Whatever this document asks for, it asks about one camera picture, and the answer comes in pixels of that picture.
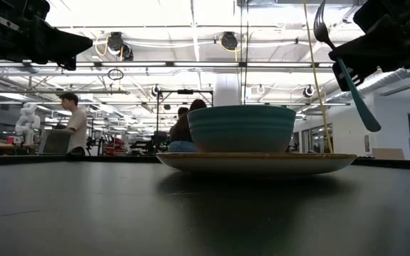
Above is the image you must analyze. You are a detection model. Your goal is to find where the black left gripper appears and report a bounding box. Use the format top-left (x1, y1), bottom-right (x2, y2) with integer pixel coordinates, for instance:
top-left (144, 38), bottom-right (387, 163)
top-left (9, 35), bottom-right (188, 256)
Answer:
top-left (0, 0), bottom-right (94, 71)

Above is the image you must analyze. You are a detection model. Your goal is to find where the fork with teal handle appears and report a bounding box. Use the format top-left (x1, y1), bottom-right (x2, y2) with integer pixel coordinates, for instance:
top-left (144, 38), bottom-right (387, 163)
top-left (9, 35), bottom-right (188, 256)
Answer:
top-left (312, 0), bottom-right (382, 133)

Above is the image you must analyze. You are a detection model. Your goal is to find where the teal ceramic bowl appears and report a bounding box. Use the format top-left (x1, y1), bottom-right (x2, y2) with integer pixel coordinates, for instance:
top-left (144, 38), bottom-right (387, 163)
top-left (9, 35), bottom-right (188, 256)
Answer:
top-left (186, 105), bottom-right (298, 154)

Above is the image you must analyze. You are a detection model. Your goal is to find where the white robot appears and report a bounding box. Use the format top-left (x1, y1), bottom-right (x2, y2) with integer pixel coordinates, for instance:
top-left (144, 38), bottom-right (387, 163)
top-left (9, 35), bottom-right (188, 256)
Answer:
top-left (14, 102), bottom-right (42, 145)

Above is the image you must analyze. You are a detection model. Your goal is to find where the grey monitor back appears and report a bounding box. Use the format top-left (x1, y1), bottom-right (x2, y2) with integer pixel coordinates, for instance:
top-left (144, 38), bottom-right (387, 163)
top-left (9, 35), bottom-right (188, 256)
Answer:
top-left (36, 128), bottom-right (75, 156)

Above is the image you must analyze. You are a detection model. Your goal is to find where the cardboard box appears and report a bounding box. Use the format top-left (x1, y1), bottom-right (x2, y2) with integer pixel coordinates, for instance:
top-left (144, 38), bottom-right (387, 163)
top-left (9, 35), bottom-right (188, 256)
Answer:
top-left (371, 147), bottom-right (406, 161)

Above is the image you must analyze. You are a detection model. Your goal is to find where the white column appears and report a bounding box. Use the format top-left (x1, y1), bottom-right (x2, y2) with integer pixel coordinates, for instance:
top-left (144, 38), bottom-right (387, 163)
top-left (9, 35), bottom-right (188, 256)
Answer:
top-left (214, 73), bottom-right (243, 107)

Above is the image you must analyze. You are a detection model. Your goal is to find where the red ceramic plate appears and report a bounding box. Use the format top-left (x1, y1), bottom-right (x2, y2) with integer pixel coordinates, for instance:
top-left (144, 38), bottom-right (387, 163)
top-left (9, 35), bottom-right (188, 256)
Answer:
top-left (155, 151), bottom-right (358, 176)

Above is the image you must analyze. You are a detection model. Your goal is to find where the silver ventilation duct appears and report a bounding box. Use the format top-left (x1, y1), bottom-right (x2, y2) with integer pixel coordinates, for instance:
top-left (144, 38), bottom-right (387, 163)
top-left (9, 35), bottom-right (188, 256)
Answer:
top-left (327, 68), bottom-right (410, 104)

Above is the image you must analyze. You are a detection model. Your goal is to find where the yellow cable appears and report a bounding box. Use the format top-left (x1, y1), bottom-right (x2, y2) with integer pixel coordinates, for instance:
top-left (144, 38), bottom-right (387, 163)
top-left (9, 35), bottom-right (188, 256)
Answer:
top-left (303, 0), bottom-right (335, 154)

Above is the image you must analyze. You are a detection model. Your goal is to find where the black hanging cable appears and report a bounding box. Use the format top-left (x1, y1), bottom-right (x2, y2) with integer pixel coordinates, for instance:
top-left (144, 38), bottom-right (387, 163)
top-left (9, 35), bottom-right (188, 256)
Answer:
top-left (239, 0), bottom-right (251, 107)

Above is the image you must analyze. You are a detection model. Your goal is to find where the black metal frame rig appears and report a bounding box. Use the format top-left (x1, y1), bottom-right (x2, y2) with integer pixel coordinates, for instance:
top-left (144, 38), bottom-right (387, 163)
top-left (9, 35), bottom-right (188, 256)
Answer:
top-left (156, 89), bottom-right (214, 154)

